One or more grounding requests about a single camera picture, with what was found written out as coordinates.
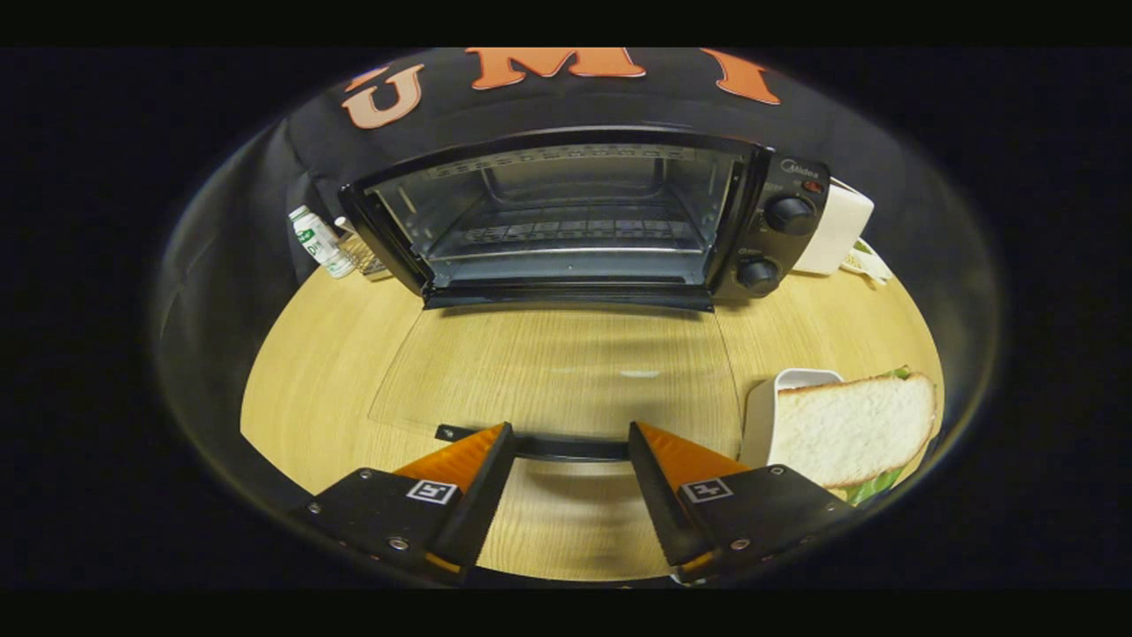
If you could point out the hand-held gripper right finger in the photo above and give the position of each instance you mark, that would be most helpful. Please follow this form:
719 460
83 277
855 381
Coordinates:
659 500

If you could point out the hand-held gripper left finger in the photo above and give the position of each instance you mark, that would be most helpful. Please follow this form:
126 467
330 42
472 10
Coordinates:
482 504

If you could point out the bread and lettuce sandwich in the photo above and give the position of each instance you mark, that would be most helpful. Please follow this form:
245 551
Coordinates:
849 429

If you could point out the black toaster oven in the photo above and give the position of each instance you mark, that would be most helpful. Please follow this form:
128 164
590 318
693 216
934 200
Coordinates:
787 248

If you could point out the white pop-up toaster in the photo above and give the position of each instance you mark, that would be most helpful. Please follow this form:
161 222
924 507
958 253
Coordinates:
836 230

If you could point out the white rectangular plate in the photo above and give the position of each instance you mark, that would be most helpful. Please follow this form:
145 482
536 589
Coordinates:
759 416

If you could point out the clear glass cup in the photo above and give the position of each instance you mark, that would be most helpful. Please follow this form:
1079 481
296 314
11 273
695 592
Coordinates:
364 255

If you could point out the white bottle with green label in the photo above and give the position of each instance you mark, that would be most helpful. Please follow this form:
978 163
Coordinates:
318 239

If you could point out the small white dish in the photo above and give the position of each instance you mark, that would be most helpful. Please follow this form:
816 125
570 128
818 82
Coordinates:
867 263

